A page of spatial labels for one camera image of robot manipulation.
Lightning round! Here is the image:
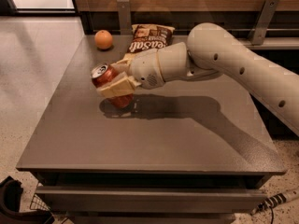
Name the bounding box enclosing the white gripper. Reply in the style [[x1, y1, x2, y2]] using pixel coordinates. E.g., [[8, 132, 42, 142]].
[[96, 49, 164, 98]]

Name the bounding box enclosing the red coca-cola can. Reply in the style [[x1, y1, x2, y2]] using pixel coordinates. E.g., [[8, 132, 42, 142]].
[[91, 63, 133, 108]]

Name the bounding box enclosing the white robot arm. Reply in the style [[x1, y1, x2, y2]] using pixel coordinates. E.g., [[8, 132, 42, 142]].
[[97, 23, 299, 134]]

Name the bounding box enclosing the orange fruit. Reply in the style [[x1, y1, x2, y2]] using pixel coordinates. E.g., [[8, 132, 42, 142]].
[[94, 30, 113, 49]]

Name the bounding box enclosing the brown sea salt chip bag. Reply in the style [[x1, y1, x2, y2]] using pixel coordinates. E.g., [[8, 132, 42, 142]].
[[124, 24, 175, 60]]

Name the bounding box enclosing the grey table drawer front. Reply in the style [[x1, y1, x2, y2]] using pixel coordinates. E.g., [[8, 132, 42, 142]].
[[36, 186, 265, 214]]

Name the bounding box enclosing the black curved base object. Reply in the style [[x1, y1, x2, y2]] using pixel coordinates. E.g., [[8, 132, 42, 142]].
[[0, 176, 54, 224]]

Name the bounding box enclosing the left metal bracket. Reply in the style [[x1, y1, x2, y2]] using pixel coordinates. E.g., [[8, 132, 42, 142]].
[[117, 0, 132, 35]]

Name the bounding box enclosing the metal bracket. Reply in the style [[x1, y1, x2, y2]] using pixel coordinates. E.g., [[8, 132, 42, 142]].
[[117, 0, 132, 35], [249, 0, 280, 46]]

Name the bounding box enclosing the right metal bracket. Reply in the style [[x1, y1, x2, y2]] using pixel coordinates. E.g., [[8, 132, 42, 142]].
[[249, 0, 280, 46]]

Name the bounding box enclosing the wire mesh basket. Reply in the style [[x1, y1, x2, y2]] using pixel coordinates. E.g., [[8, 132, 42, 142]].
[[30, 194, 50, 211]]

